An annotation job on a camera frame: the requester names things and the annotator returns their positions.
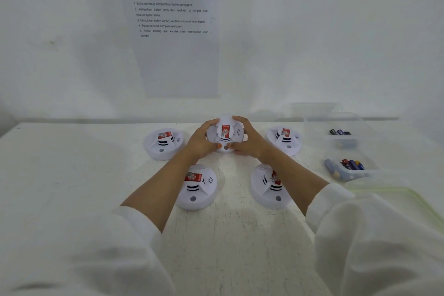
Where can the person's left thumb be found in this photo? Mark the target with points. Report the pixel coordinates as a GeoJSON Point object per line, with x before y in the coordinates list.
{"type": "Point", "coordinates": [214, 147]}

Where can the person's right forearm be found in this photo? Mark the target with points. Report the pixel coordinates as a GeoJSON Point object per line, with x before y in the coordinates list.
{"type": "Point", "coordinates": [295, 181]}

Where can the white smoke detector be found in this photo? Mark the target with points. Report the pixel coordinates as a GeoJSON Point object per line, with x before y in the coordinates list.
{"type": "Point", "coordinates": [227, 132]}
{"type": "Point", "coordinates": [269, 191]}
{"type": "Point", "coordinates": [197, 190]}
{"type": "Point", "coordinates": [286, 139]}
{"type": "Point", "coordinates": [163, 145]}

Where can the person's white shirt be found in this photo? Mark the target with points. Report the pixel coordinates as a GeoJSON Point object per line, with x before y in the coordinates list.
{"type": "Point", "coordinates": [69, 254]}

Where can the green-rimmed clear plastic lid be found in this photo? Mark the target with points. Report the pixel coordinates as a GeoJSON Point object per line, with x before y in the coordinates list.
{"type": "Point", "coordinates": [409, 198]}

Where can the person's right thumb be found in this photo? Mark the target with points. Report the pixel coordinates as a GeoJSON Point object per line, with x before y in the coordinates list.
{"type": "Point", "coordinates": [237, 148]}

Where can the blue and white battery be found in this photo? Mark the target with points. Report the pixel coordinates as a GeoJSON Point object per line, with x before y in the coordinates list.
{"type": "Point", "coordinates": [330, 166]}

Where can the printed instruction sheet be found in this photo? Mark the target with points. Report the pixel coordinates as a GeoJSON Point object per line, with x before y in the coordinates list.
{"type": "Point", "coordinates": [175, 56]}

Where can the person's left forearm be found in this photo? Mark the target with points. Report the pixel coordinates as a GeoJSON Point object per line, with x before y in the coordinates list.
{"type": "Point", "coordinates": [163, 190]}

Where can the person's right hand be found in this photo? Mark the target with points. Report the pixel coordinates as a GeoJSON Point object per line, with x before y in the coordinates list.
{"type": "Point", "coordinates": [255, 145]}

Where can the clear plastic container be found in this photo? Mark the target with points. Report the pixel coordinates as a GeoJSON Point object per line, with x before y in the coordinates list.
{"type": "Point", "coordinates": [319, 132]}
{"type": "Point", "coordinates": [369, 167]}

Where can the person's left hand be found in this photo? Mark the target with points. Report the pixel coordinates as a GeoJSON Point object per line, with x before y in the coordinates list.
{"type": "Point", "coordinates": [199, 141]}

